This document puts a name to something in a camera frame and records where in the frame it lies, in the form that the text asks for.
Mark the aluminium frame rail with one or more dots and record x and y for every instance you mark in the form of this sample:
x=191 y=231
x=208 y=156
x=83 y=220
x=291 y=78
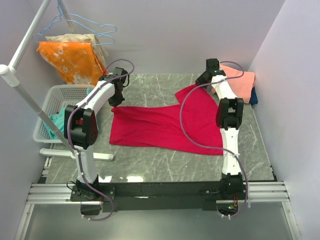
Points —
x=259 y=192

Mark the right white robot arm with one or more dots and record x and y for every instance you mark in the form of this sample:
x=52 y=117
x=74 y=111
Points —
x=228 y=117

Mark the folded salmon t-shirt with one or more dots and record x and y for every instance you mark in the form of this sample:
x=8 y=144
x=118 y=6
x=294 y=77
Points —
x=238 y=85

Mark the beige cloth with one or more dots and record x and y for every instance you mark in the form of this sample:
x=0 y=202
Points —
x=98 y=49

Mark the orange tie-dye cloth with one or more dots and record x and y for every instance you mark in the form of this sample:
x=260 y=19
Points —
x=75 y=62

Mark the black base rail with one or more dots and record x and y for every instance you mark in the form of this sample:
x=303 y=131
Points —
x=143 y=196

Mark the teal t-shirt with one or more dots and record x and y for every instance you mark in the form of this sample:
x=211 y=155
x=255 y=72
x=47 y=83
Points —
x=58 y=122

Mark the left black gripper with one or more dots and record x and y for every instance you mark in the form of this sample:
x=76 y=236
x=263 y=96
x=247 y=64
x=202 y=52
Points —
x=117 y=102

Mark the folded navy t-shirt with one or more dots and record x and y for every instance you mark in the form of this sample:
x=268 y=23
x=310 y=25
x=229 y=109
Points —
x=253 y=100

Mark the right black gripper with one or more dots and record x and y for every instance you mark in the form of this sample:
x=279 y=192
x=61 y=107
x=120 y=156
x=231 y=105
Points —
x=199 y=80

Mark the white plastic laundry basket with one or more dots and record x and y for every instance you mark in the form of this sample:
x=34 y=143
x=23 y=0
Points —
x=40 y=134

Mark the magenta t-shirt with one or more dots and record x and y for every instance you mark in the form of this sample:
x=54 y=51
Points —
x=189 y=126

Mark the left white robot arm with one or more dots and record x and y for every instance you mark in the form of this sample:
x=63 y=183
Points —
x=80 y=121

